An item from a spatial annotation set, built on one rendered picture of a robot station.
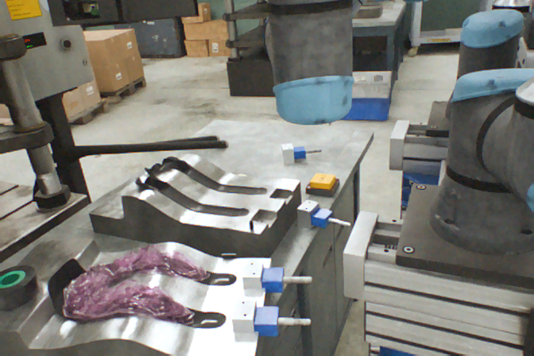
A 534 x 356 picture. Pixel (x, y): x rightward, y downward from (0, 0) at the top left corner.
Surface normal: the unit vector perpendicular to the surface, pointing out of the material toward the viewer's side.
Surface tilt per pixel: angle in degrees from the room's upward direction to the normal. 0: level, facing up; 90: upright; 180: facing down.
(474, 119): 68
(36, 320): 80
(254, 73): 90
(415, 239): 0
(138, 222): 90
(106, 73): 90
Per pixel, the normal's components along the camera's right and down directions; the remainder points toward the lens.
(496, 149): -0.99, -0.05
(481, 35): -0.66, 0.33
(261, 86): -0.32, 0.42
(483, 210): -0.50, 0.11
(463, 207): -0.73, 0.04
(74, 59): 0.91, 0.10
